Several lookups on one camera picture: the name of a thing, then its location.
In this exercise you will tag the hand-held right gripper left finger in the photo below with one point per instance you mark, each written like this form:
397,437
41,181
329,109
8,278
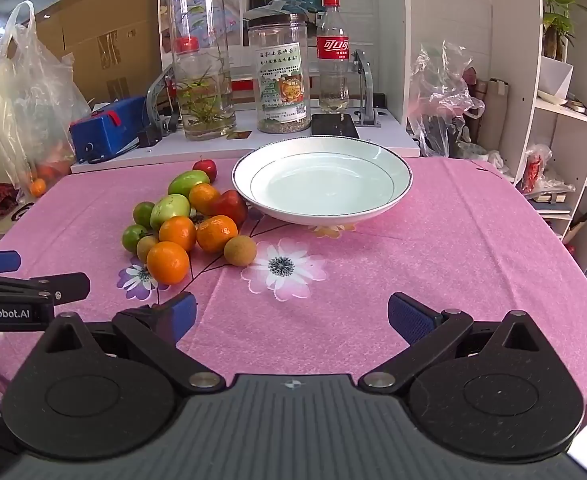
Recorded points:
181,315

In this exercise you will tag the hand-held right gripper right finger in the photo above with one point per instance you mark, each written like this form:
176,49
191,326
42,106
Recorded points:
408,317

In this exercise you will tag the brown longan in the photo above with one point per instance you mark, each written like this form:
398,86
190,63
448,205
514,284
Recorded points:
147,247
240,251

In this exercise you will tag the small green fruit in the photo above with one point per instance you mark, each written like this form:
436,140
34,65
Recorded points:
143,214
134,237

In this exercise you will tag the orange mandarin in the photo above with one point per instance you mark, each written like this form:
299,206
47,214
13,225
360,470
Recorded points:
167,262
217,233
203,197
177,232

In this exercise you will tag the large light green apple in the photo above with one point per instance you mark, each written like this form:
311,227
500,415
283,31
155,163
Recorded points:
170,210

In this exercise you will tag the white plate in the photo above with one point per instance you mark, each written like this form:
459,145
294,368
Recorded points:
323,185

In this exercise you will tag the pink floral tablecloth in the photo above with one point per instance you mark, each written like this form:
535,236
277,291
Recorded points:
373,270

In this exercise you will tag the dark red apple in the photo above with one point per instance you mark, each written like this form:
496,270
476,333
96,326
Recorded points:
231,207

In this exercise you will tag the oval green fruit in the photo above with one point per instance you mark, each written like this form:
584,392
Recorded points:
188,182

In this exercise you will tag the small red apple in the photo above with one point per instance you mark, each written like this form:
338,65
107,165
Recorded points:
205,169

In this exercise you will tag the clear plastic bag with fruit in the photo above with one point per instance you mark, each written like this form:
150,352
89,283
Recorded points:
33,110

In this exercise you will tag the blue device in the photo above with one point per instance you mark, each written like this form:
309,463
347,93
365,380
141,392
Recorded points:
103,132

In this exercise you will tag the stack of books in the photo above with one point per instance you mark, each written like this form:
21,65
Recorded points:
548,206

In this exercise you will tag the small gold card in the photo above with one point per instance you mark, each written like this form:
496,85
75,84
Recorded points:
238,135

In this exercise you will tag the clear bag with red packet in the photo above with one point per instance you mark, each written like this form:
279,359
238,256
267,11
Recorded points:
538,170

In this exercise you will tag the black phone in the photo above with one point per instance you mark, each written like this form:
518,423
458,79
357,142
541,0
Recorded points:
334,126

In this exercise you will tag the grey metal lever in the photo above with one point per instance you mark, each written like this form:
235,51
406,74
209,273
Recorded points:
156,95
366,85

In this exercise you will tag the crumpled clear plastic bag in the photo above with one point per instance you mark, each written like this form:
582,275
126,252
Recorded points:
441,105

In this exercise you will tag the small black box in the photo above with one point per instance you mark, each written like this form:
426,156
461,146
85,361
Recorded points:
379,101

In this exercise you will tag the brown cardboard pieces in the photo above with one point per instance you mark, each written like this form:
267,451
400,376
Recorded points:
493,110

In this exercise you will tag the red-capped bottle with plant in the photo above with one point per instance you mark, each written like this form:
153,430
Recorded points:
201,90

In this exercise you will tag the cardboard box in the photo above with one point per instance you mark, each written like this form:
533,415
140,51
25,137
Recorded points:
108,35

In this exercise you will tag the clear labelled plastic jar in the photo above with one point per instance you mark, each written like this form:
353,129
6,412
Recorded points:
278,75

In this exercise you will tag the white shelf unit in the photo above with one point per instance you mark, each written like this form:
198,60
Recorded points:
513,60

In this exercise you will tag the white plant pot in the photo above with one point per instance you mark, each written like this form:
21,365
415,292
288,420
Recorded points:
553,80

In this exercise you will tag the red-label cola bottle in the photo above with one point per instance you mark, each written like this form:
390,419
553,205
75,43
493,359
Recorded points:
332,47

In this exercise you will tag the tall glass vase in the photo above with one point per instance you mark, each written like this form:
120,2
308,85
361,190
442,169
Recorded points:
193,10

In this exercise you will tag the green potted plant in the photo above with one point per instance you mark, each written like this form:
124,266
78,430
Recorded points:
558,15

